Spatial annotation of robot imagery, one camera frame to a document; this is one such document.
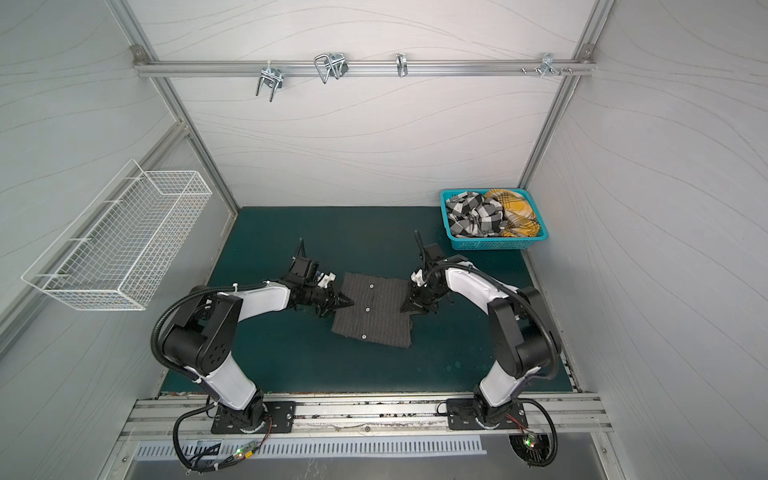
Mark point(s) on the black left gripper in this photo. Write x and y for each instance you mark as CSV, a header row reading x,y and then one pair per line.
x,y
334,302

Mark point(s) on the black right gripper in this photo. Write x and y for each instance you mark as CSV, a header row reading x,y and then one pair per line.
x,y
424,288

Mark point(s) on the dark grey striped shirt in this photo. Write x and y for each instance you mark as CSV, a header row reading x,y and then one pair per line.
x,y
376,315

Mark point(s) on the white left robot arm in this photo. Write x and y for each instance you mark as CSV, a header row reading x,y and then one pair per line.
x,y
195,335

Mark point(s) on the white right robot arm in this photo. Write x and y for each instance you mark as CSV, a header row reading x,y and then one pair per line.
x,y
525,347

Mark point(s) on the black white checked shirt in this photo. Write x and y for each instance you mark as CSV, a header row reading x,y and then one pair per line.
x,y
471,215

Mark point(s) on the teal plastic basket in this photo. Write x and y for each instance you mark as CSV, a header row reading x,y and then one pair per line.
x,y
491,243

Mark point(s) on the yellow plaid shirt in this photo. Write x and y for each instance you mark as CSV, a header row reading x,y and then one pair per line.
x,y
519,218

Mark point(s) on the black round fan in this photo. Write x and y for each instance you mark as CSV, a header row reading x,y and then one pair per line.
x,y
535,450

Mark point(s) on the metal hook clamp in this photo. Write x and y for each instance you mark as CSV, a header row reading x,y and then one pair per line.
x,y
270,80

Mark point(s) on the aluminium top crossbar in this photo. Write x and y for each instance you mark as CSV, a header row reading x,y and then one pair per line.
x,y
357,68

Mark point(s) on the metal u-bolt clamp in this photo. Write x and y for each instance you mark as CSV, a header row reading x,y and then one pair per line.
x,y
331,65

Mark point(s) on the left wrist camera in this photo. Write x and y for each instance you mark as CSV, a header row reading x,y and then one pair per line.
x,y
302,271

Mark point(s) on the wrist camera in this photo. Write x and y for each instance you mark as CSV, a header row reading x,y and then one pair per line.
x,y
431,255
302,271

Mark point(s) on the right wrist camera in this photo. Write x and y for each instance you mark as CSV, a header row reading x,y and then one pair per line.
x,y
431,255

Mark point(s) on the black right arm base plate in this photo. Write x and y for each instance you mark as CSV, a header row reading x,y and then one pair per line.
x,y
464,414

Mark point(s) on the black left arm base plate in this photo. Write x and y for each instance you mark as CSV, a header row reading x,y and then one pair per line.
x,y
276,416

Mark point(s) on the white slotted cable duct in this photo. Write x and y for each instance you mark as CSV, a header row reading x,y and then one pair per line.
x,y
323,447

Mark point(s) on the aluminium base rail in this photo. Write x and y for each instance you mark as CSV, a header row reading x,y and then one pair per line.
x,y
319,415

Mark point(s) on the white wire basket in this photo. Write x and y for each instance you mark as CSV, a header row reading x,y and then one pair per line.
x,y
115,253

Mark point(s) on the small metal ring clamp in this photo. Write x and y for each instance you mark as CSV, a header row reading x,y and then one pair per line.
x,y
401,65

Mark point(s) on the metal bracket with bolts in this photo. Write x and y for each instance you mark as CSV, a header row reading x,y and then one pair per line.
x,y
547,67

